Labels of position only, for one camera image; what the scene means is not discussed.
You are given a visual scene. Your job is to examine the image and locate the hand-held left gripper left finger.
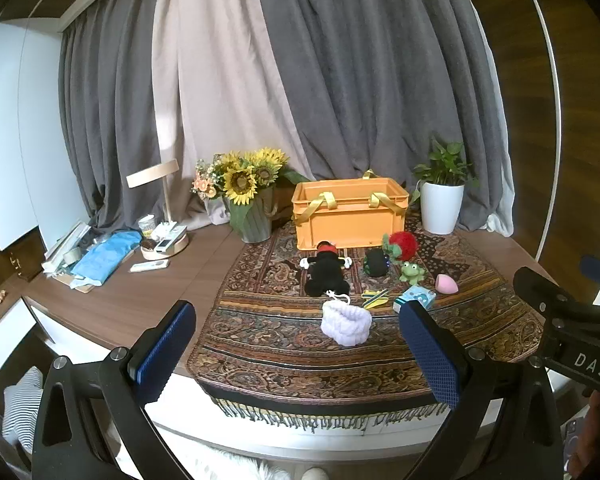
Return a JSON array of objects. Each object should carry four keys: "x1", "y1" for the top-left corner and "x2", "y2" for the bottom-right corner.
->
[{"x1": 31, "y1": 300, "x2": 197, "y2": 480}]

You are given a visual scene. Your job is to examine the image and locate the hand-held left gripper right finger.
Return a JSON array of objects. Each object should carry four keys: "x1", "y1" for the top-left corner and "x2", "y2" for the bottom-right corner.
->
[{"x1": 399, "y1": 301, "x2": 566, "y2": 480}]

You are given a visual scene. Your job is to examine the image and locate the yellow and blue hair clip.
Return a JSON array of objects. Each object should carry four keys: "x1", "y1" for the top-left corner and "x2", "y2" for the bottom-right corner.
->
[{"x1": 361, "y1": 287, "x2": 390, "y2": 309}]

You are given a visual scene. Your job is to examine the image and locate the green frog toy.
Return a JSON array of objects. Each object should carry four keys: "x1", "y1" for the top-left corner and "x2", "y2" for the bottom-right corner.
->
[{"x1": 399, "y1": 261, "x2": 427, "y2": 283}]

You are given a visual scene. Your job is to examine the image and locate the dark speckled ball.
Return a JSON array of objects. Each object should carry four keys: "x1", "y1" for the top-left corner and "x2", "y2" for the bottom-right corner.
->
[{"x1": 363, "y1": 248, "x2": 392, "y2": 277}]

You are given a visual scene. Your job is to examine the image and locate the black plush mouse doll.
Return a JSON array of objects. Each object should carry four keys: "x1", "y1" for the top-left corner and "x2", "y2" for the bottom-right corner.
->
[{"x1": 300, "y1": 241, "x2": 354, "y2": 297}]

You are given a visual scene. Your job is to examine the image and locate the orange plastic crate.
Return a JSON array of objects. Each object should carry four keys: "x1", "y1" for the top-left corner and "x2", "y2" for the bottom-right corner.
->
[{"x1": 291, "y1": 170, "x2": 411, "y2": 252}]

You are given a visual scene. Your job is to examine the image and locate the blue cloth bag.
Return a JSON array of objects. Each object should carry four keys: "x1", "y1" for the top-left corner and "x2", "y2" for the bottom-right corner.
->
[{"x1": 71, "y1": 230, "x2": 143, "y2": 287}]

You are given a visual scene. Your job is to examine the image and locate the red strawberry plush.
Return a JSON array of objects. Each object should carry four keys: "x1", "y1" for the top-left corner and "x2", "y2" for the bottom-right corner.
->
[{"x1": 381, "y1": 231, "x2": 419, "y2": 264}]

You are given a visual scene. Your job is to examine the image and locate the patterned fringed table runner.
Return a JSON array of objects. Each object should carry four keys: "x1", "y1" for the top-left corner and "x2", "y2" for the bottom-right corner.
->
[{"x1": 186, "y1": 215, "x2": 551, "y2": 433}]

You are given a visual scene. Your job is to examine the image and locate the green plant in white pot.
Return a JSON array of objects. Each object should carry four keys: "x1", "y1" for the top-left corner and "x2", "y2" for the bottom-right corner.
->
[{"x1": 411, "y1": 136, "x2": 481, "y2": 235}]

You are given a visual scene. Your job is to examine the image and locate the long white boxes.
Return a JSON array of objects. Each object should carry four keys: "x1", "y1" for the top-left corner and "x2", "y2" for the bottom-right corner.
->
[{"x1": 42, "y1": 221, "x2": 92, "y2": 274}]

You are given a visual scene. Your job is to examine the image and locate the white desk lamp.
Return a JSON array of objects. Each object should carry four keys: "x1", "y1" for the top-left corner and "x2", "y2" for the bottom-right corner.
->
[{"x1": 126, "y1": 159, "x2": 189, "y2": 261}]

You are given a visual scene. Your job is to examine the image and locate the white fluffy rug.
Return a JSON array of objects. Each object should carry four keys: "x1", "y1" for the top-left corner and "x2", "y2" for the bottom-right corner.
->
[{"x1": 192, "y1": 447, "x2": 293, "y2": 480}]

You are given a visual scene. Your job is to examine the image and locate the striped cloth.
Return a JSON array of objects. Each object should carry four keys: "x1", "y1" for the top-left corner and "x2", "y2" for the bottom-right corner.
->
[{"x1": 2, "y1": 366, "x2": 44, "y2": 453}]

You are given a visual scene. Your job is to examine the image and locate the peach flower bunch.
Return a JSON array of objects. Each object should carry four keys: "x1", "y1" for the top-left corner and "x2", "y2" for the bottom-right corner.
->
[{"x1": 191, "y1": 160, "x2": 222, "y2": 200}]

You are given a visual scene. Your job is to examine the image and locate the sunflower bouquet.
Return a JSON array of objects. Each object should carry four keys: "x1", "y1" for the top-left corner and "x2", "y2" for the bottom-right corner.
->
[{"x1": 215, "y1": 147, "x2": 312, "y2": 233}]

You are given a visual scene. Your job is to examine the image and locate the grey curtain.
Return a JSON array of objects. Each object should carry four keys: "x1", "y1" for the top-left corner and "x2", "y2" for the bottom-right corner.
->
[
  {"x1": 250, "y1": 0, "x2": 505, "y2": 232},
  {"x1": 59, "y1": 0, "x2": 182, "y2": 233}
]

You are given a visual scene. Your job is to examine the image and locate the white cabinet door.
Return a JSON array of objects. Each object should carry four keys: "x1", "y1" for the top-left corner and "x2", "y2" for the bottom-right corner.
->
[{"x1": 0, "y1": 17, "x2": 88, "y2": 252}]

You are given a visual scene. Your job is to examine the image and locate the beige curtain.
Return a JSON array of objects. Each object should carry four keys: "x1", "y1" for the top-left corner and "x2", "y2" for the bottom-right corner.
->
[{"x1": 152, "y1": 0, "x2": 312, "y2": 226}]

